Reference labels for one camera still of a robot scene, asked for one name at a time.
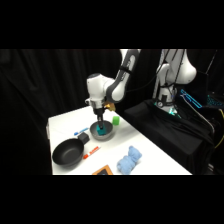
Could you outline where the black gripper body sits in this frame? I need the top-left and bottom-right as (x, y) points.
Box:
(95, 108), (107, 123)

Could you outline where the teal blue cube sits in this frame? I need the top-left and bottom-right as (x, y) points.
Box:
(96, 125), (108, 136)

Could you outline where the grey metal bowl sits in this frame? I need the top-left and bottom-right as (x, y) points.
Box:
(89, 120), (116, 141)

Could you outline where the red marker pen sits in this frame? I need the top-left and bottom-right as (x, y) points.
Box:
(82, 145), (101, 160)

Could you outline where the black frying pan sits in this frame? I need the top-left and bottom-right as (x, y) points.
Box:
(51, 132), (91, 168)

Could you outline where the light blue crumpled cloth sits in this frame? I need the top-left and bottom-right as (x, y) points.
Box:
(116, 145), (143, 175)

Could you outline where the black cloth covered stand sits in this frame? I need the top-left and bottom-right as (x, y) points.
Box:
(123, 99), (215, 175)

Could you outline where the black curtain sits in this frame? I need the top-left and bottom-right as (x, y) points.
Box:
(0, 49), (224, 176)

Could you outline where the blue lit keyboard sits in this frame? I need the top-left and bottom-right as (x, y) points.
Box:
(206, 94), (224, 108)

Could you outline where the gold wrist camera mount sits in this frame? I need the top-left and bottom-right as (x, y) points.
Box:
(105, 101), (117, 113)

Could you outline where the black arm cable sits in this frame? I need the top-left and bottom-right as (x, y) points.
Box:
(124, 63), (171, 95)

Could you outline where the black base cable bundle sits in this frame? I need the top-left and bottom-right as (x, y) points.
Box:
(159, 49), (186, 103)

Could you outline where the blue glowing frame device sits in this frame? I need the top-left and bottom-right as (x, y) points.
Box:
(179, 88), (204, 110)

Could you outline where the yellow cable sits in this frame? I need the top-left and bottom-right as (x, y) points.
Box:
(214, 109), (224, 151)

